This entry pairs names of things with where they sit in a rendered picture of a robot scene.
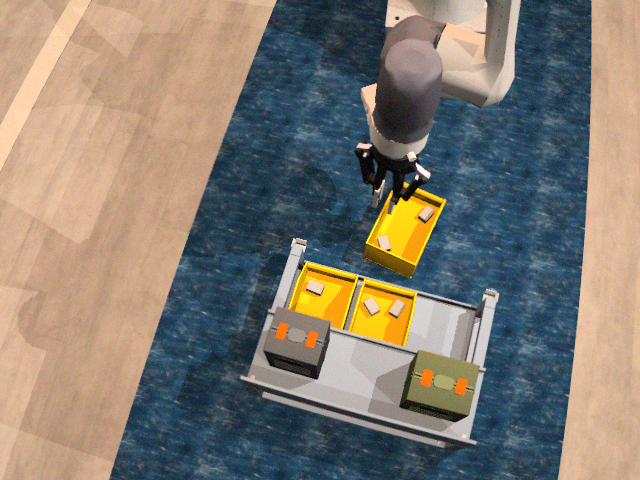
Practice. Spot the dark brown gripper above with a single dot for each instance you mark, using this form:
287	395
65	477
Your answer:
364	149

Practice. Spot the yellow bin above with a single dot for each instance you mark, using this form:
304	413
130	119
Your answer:
335	299
405	231
383	326

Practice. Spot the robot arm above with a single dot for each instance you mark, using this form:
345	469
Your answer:
408	88

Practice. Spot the grey metal shelf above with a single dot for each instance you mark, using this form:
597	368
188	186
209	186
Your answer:
368	374

